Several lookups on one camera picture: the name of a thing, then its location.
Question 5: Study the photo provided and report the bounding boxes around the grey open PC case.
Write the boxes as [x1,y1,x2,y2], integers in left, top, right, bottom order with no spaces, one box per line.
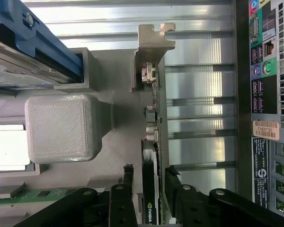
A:
[234,0,284,227]

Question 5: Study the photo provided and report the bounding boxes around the hard disk in blue carrier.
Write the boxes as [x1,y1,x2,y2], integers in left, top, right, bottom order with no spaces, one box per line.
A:
[0,0,83,89]

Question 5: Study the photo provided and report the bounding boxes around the green RAM stick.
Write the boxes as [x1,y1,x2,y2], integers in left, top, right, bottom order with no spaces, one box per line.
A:
[0,188,79,206]

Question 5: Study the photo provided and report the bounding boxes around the silver CPU chip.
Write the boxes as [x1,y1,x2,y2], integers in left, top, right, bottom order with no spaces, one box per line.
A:
[0,124,30,172]

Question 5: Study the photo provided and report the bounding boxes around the grey printed parts rack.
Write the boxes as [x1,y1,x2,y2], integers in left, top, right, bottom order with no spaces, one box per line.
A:
[0,47,168,227]

